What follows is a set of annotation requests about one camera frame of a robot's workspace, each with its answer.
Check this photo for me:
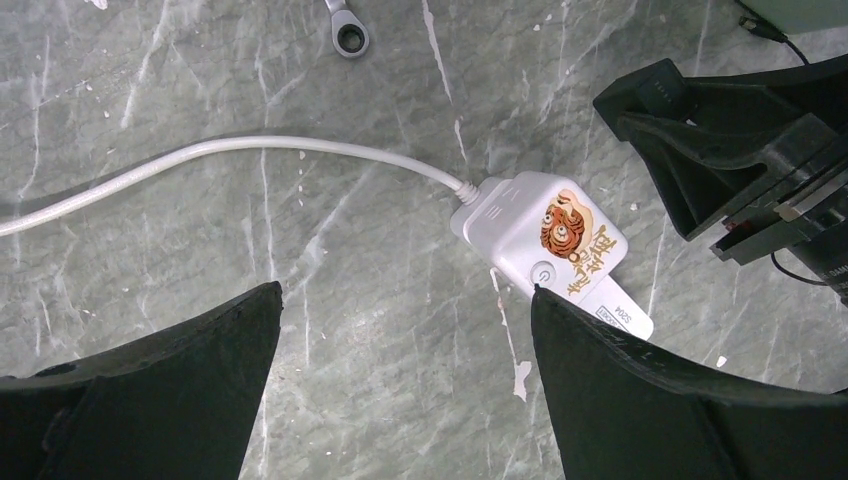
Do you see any black TP-Link power adapter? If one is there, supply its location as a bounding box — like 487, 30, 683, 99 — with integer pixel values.
592, 14, 829, 289

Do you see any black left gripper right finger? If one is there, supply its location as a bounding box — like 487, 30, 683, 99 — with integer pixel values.
531, 288, 847, 479

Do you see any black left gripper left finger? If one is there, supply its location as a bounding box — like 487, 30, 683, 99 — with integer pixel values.
1, 282, 283, 479

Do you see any white tiger cube socket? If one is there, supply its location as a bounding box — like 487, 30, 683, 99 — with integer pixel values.
450, 171, 628, 304

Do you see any white USB socket strip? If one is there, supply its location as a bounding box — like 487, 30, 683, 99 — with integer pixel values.
578, 276, 654, 340

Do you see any translucent plastic storage box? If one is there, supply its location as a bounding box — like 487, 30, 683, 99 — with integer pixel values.
741, 0, 847, 35

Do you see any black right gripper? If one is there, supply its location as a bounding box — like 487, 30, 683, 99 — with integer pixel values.
616, 55, 847, 305

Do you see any silver ratchet wrench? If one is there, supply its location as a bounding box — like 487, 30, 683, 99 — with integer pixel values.
324, 0, 370, 59

